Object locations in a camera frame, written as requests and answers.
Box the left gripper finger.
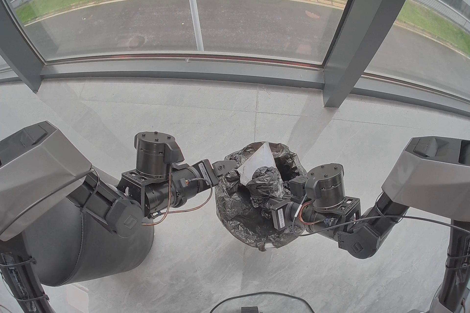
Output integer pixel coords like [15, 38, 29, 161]
[213, 160, 238, 178]

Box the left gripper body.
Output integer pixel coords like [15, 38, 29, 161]
[144, 160, 218, 218]

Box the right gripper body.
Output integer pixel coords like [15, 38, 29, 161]
[271, 200, 327, 234]

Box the white translucent wrapper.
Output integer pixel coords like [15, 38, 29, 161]
[237, 142, 275, 188]

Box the black plastic bag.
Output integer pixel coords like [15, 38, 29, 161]
[215, 142, 309, 251]

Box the window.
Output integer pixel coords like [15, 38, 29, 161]
[0, 0, 470, 110]

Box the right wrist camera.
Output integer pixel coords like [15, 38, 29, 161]
[290, 175, 308, 196]

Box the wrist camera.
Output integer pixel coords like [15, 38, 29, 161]
[290, 175, 308, 196]
[163, 140, 185, 166]

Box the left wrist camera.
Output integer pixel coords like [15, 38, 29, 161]
[163, 140, 185, 166]

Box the black cable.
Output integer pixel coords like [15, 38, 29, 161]
[217, 291, 313, 313]

